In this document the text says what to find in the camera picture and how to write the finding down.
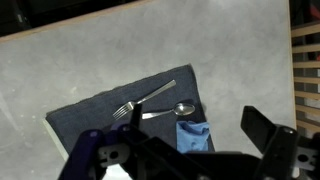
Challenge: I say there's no blue folded napkin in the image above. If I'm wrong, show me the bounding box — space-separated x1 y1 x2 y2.
176 121 210 153

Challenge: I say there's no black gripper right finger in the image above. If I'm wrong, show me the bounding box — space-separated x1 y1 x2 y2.
241 106 320 180

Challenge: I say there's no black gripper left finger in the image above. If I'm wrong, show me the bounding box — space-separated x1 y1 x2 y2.
59 103 201 180

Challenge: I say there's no silver metal spoon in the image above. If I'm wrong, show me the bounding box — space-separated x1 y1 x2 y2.
142 103 195 119

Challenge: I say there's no white round plate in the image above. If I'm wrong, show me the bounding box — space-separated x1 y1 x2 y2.
102 165 132 180

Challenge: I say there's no dark blue cloth placemat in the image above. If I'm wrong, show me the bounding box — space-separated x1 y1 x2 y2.
46 65 214 152

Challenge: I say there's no silver metal fork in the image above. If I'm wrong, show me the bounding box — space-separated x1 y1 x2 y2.
113 80 176 120

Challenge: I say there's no wooden chair far left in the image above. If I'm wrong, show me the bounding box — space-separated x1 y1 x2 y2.
291 21 320 135

